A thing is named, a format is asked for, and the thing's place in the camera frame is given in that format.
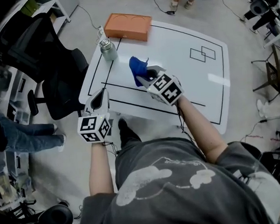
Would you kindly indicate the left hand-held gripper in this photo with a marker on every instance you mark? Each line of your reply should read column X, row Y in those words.
column 93, row 128

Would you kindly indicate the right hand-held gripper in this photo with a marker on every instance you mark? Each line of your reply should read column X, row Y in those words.
column 167, row 90

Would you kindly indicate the blue cloth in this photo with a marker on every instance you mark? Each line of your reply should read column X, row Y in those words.
column 138, row 67

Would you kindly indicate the small steel bottle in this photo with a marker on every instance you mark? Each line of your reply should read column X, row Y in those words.
column 108, row 50

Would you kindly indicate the person's left forearm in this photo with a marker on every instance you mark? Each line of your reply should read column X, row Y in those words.
column 99, row 169

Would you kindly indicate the person's right forearm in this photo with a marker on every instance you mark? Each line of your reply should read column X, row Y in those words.
column 201, row 131

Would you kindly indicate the person's black shoe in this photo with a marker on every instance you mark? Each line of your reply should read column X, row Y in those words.
column 122, row 123

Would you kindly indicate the person's black trousers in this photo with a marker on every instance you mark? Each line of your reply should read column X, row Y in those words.
column 132, row 138

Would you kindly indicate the black mesh office chair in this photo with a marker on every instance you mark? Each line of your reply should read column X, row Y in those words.
column 56, row 74

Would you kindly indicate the orange box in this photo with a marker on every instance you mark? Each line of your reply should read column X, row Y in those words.
column 126, row 26

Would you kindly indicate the black power adapter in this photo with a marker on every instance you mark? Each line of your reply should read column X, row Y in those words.
column 170, row 12

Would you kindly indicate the white power strip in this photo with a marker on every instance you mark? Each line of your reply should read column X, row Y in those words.
column 100, row 30

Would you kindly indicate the white rack with clear drawers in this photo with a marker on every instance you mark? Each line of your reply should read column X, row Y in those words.
column 16, row 86

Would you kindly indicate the brown cardboard box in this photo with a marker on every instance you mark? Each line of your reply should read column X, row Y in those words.
column 53, row 16

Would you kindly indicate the white open shelf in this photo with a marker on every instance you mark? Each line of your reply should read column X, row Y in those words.
column 58, row 7

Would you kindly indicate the green box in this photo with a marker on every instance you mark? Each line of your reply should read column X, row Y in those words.
column 29, row 6

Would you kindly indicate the person's grey printed t-shirt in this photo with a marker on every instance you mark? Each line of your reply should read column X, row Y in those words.
column 174, row 195

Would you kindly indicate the black metal stand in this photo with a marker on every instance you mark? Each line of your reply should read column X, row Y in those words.
column 271, row 72

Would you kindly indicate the white desk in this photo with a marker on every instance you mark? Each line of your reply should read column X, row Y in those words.
column 275, row 35

